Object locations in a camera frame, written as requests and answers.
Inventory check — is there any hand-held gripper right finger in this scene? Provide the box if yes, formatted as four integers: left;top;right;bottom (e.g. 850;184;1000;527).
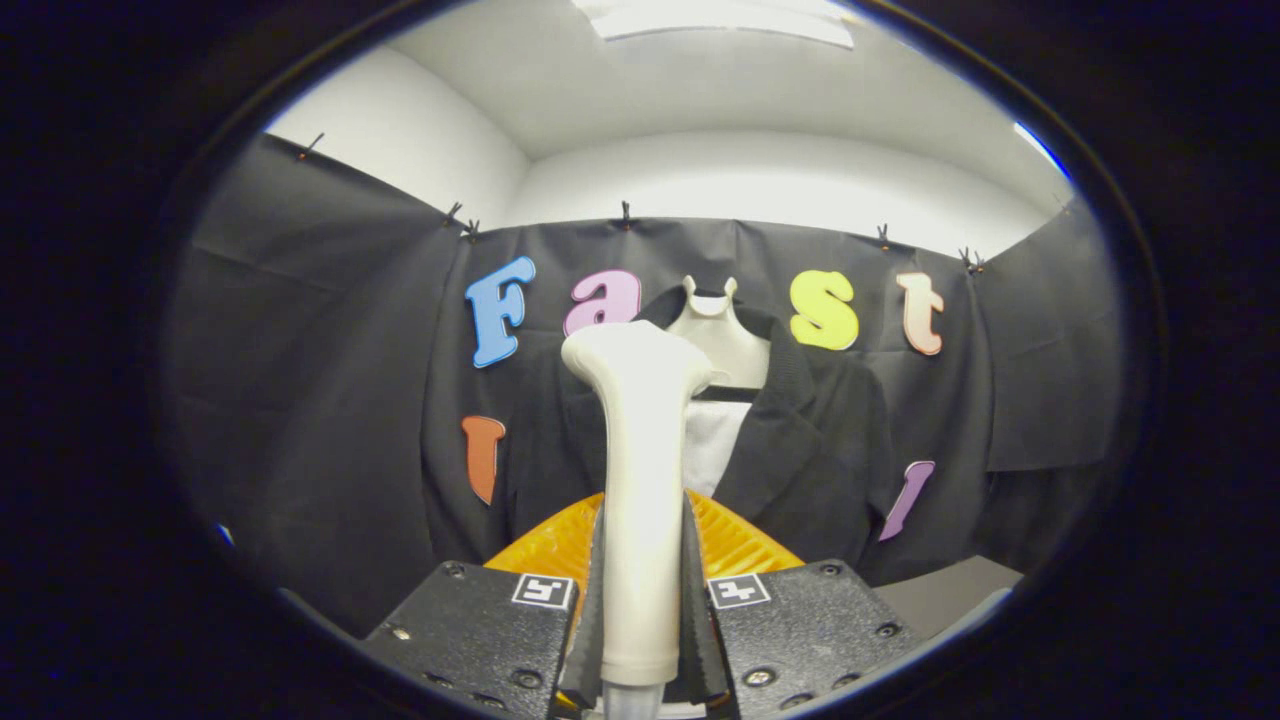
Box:
685;490;926;720

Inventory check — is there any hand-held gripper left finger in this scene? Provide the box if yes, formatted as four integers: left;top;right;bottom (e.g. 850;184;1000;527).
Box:
360;490;606;720

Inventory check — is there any white shirt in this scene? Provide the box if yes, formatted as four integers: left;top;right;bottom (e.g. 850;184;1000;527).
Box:
685;400;753;498

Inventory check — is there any black suit jacket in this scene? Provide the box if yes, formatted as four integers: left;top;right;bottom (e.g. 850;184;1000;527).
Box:
500;285;896;586

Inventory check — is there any white cabinet with grey top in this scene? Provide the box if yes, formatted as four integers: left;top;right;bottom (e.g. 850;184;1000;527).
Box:
875;555;1026;641

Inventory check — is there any white plastic hanger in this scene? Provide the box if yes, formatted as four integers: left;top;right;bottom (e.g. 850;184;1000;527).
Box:
665;275;773;391

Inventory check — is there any black backdrop cloth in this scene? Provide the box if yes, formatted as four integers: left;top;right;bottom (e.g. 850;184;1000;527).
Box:
170;130;1126;636

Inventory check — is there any row of black cloth clips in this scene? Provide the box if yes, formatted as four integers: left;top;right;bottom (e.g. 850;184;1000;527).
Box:
297;132;986;276

